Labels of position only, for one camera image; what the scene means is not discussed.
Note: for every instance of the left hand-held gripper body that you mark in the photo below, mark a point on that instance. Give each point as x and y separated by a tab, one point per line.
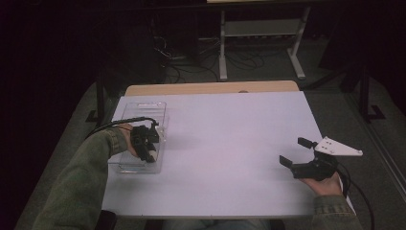
139	138

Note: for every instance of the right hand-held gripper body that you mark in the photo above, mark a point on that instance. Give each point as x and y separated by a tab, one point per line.
319	169

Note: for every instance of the clear plastic box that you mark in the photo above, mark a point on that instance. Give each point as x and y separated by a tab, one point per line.
145	110

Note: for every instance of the person's left hand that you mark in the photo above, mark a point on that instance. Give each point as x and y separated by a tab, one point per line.
129	140

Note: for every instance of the person's right hand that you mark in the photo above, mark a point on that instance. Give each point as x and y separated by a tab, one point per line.
328	187

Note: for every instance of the black floor stand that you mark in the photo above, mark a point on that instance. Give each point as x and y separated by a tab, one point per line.
101	102
365	96

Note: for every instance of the white table sheet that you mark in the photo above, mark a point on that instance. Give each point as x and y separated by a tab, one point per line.
223	153

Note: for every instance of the white metal rack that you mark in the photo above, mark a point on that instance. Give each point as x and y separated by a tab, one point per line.
261	28

